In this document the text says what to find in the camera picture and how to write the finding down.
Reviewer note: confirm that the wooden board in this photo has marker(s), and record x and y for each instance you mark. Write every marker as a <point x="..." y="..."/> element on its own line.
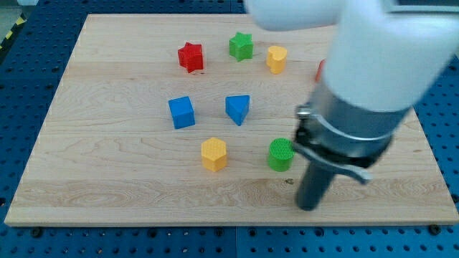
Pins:
<point x="108" y="153"/>

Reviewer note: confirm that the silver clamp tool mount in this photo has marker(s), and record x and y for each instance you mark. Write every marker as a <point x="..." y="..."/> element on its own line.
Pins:
<point x="341" y="138"/>

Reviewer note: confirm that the red block behind arm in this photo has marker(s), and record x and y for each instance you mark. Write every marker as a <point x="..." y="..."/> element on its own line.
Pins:
<point x="319" y="70"/>

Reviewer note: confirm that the green cylinder block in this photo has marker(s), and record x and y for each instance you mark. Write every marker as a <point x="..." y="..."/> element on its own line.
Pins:
<point x="280" y="155"/>

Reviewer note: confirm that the yellow heart block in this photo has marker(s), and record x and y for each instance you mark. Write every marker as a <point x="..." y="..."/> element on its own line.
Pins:
<point x="276" y="59"/>

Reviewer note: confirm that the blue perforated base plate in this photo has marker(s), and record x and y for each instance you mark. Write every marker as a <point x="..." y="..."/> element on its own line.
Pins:
<point x="32" y="63"/>

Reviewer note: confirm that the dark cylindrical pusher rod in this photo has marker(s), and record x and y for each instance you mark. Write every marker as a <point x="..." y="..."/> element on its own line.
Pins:
<point x="314" y="184"/>

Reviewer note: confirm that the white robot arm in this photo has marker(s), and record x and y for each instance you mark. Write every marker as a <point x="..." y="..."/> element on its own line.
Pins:
<point x="384" y="57"/>

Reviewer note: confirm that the red star block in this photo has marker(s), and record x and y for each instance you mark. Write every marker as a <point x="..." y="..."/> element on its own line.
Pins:
<point x="191" y="57"/>

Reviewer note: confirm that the yellow hexagon block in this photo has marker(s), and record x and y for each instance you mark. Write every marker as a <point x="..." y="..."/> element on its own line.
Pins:
<point x="214" y="154"/>

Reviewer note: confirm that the green star block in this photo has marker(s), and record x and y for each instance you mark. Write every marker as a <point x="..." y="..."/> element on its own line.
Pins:
<point x="241" y="46"/>

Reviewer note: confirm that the blue cube block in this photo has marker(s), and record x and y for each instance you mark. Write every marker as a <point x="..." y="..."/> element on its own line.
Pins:
<point x="182" y="112"/>

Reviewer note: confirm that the blue triangle block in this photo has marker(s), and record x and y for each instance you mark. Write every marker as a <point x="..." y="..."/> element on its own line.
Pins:
<point x="237" y="108"/>

